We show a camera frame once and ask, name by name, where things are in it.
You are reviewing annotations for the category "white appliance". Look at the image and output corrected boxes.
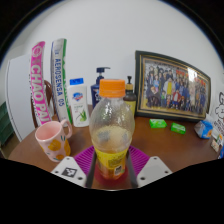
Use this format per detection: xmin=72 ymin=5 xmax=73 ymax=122
xmin=4 ymin=54 xmax=37 ymax=143

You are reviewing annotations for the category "pink floral mug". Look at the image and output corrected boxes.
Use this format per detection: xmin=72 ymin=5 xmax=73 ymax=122
xmin=34 ymin=119 xmax=74 ymax=164

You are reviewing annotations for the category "small green packet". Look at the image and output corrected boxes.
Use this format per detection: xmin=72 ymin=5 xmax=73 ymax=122
xmin=148 ymin=118 xmax=168 ymax=130
xmin=170 ymin=121 xmax=187 ymax=136

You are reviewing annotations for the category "white paper gift bag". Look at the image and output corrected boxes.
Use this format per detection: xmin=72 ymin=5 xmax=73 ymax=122
xmin=209 ymin=91 xmax=224 ymax=148

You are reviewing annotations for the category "blue white tissue pack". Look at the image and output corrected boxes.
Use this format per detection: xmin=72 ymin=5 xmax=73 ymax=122
xmin=193 ymin=114 xmax=215 ymax=140

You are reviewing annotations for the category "brown pump bottle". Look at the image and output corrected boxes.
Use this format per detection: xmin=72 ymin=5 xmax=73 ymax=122
xmin=122 ymin=75 xmax=138 ymax=118

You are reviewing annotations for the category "dark blue pump bottle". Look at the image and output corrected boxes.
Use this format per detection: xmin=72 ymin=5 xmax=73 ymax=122
xmin=90 ymin=66 xmax=112 ymax=110

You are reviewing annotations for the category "pink shuttlecock tube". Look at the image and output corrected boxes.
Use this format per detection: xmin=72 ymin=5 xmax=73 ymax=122
xmin=28 ymin=40 xmax=53 ymax=127

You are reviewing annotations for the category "orange-capped clear drink bottle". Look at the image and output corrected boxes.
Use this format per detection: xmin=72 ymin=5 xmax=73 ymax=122
xmin=88 ymin=78 xmax=136 ymax=181

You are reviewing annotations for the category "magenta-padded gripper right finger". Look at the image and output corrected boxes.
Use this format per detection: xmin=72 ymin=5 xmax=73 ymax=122
xmin=126 ymin=145 xmax=174 ymax=189

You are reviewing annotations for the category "white green shuttlecock tube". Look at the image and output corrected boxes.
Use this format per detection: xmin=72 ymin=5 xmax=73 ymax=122
xmin=50 ymin=37 xmax=73 ymax=125

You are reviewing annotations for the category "white blue-capped lotion bottle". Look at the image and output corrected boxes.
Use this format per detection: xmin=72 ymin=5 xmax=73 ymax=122
xmin=66 ymin=77 xmax=91 ymax=128

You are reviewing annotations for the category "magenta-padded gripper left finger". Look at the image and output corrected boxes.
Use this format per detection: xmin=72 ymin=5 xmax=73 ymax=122
xmin=50 ymin=145 xmax=98 ymax=189

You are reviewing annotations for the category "green crate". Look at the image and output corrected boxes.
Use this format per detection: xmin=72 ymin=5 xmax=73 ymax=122
xmin=0 ymin=101 xmax=13 ymax=148

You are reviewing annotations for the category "framed group photo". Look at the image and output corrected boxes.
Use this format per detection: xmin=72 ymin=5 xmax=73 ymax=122
xmin=134 ymin=50 xmax=212 ymax=122

